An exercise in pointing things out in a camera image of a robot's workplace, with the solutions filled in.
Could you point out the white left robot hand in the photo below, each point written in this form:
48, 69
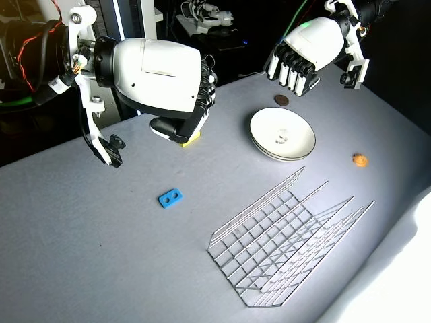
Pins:
314, 42

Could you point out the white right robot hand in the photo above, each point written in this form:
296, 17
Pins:
158, 77

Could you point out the brown round disc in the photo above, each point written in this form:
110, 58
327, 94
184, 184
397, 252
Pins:
281, 100

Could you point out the yellow rectangular block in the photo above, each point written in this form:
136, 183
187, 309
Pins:
192, 140

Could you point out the spare white robot hand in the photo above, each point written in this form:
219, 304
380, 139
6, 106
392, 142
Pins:
215, 17

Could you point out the blue block with two holes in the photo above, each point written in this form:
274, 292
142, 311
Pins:
161, 202

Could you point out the small orange toy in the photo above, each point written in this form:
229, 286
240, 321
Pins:
361, 161

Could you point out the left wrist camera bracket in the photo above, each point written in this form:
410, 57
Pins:
357, 64

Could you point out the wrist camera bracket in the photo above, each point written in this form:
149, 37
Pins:
357, 64
82, 17

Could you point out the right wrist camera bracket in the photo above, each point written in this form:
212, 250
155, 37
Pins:
82, 17

